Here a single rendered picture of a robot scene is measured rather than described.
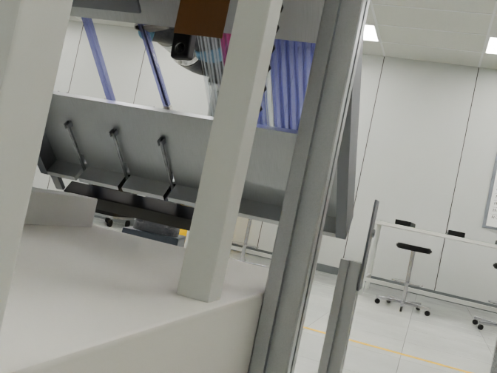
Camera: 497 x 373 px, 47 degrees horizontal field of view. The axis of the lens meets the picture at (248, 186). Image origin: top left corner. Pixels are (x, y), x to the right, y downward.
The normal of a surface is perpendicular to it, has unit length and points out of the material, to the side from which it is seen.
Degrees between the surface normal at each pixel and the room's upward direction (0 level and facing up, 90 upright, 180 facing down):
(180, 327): 90
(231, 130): 90
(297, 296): 90
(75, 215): 90
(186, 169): 138
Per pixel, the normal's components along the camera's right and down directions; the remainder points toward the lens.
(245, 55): -0.30, -0.09
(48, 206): 0.93, 0.18
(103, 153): -0.36, 0.66
